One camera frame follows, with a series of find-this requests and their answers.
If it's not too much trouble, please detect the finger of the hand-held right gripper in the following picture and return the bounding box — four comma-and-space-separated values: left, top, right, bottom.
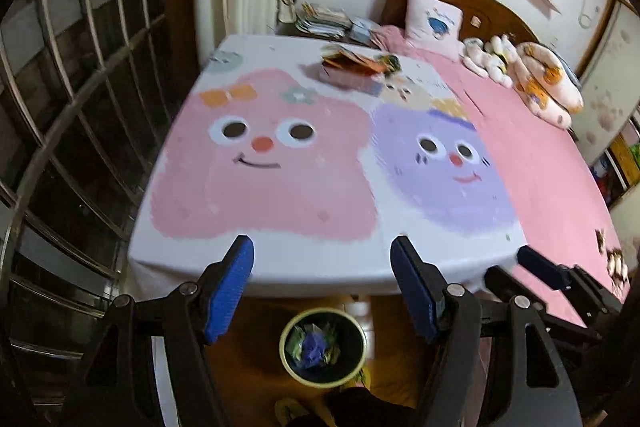
484, 265, 604, 344
516, 246, 626, 317

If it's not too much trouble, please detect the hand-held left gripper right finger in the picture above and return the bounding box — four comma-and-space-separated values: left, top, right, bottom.
390, 234, 584, 427

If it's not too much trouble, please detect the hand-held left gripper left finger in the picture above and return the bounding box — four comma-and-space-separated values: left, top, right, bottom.
65, 234, 256, 427

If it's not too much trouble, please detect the black trash bin yellow rim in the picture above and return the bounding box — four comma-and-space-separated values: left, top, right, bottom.
278, 308, 369, 389

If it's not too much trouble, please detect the small brown white toy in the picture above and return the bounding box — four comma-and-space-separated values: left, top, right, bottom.
594, 229, 632, 284

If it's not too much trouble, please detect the pink bed sheet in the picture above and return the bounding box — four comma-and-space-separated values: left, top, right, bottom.
374, 24, 632, 329

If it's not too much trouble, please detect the cartoon-face tablecloth table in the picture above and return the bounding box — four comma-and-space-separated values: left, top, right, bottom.
127, 34, 529, 299

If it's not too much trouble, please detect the yellow slipper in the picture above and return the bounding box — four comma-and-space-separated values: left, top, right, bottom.
274, 398, 312, 427

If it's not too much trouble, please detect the wardrobe door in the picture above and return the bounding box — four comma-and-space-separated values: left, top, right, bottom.
569, 0, 640, 208

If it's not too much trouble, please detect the folded floral quilt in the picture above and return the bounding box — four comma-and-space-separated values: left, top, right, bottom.
509, 41, 586, 128

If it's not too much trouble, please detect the white plush toy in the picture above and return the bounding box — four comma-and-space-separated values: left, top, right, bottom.
459, 35, 519, 88

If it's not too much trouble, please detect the white pink carton box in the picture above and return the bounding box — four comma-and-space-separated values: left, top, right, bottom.
318, 62, 384, 96

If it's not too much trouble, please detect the orange wrapper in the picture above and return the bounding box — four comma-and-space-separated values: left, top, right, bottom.
320, 48, 387, 76

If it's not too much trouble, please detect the metal window grille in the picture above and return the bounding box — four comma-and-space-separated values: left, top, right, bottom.
0, 0, 172, 427

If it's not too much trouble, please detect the wooden headboard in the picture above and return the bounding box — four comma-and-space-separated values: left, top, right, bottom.
382, 0, 542, 46

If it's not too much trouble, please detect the light blue tissue box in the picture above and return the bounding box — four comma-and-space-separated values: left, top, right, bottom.
350, 19, 384, 46

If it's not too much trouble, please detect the pink printed pillow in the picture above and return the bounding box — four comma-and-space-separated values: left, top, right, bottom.
403, 0, 464, 50

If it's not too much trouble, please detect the stack of books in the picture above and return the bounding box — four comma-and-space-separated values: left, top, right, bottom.
294, 1, 354, 40

